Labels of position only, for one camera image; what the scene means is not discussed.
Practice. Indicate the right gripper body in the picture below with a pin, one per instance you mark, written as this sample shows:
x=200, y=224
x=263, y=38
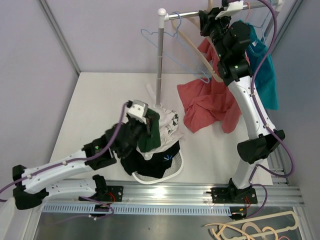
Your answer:
x=215, y=28

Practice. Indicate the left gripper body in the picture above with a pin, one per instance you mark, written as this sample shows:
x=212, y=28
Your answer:
x=139, y=129

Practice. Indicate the white t shirt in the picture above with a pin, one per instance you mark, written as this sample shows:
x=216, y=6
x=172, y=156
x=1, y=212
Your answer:
x=168, y=129

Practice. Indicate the light blue wire hanger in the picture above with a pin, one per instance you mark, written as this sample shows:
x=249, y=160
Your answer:
x=180, y=51

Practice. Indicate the black t shirt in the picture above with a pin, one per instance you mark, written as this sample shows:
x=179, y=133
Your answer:
x=155, y=167

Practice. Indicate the salmon pink shirt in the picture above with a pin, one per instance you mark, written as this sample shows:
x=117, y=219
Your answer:
x=207, y=103

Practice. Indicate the teal t shirt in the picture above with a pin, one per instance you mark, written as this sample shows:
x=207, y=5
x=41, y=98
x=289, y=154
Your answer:
x=265, y=81

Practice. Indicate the green and grey shirt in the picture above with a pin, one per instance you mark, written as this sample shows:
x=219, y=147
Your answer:
x=151, y=140

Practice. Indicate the pink wire hanger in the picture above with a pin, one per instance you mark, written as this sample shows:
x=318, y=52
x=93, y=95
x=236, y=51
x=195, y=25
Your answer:
x=248, y=10

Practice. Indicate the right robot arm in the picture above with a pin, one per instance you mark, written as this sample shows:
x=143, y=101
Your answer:
x=231, y=41

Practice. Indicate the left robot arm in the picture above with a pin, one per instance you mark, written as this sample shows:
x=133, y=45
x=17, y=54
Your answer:
x=34, y=186

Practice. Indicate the metal clothes rack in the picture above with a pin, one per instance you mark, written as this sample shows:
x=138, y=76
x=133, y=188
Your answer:
x=165, y=17

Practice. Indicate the beige hangers pile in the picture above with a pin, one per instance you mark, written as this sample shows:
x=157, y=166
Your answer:
x=265, y=227

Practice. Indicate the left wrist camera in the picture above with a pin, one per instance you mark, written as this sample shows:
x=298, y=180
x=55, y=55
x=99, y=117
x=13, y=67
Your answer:
x=137, y=110

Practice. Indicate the blue wire hanger right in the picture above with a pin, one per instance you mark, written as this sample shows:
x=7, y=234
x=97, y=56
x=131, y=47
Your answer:
x=266, y=27

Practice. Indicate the aluminium mounting rail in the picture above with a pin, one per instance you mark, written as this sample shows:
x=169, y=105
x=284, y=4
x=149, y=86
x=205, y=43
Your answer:
x=198, y=194

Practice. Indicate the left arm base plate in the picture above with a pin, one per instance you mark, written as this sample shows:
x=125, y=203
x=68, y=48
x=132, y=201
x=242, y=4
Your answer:
x=114, y=193

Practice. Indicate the white slotted cable duct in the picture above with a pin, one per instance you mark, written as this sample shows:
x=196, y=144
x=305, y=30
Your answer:
x=134, y=209

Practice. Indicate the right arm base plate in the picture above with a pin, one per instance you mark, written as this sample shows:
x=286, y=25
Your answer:
x=230, y=195

